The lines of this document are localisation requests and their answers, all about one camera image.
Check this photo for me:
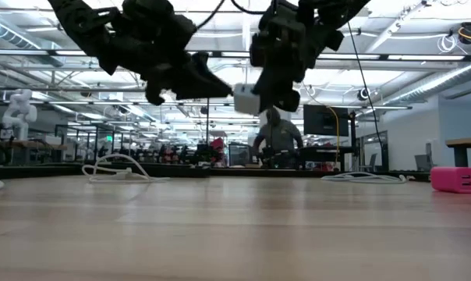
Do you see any black monitor pole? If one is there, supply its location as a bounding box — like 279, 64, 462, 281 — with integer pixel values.
349, 110, 358, 171

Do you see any pink USB charger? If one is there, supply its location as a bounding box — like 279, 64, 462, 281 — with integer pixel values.
430, 165, 471, 195

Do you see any person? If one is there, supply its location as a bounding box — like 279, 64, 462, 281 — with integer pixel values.
252, 106, 305, 169

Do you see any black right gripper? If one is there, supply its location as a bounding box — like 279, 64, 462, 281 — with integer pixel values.
249, 0, 345, 114

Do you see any yellow hanging cable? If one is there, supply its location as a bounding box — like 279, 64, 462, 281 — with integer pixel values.
325, 105, 342, 165

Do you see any black hanging cable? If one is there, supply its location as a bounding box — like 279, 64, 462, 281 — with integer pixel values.
346, 21, 388, 169

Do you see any white USB charger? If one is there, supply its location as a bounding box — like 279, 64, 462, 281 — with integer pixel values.
233, 82, 262, 116

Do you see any wooden workbench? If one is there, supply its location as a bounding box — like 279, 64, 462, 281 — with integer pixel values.
0, 139, 69, 165

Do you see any silver ventilation duct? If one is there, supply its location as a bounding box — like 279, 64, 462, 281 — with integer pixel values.
387, 61, 471, 105
0, 7, 65, 68

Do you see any wooden background table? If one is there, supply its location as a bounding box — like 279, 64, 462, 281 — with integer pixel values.
444, 134, 471, 174

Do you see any black monitor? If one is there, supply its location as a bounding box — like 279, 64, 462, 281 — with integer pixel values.
303, 103, 350, 137

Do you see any white coiled ceiling cable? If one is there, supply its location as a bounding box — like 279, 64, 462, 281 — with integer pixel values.
437, 34, 459, 55

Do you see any grey chair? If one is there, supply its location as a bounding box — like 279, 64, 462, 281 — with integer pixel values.
413, 142, 436, 173

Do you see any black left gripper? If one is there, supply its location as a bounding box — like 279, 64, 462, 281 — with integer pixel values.
109, 0, 234, 107

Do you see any black table frame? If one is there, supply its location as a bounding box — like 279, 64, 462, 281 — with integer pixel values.
0, 162, 471, 187

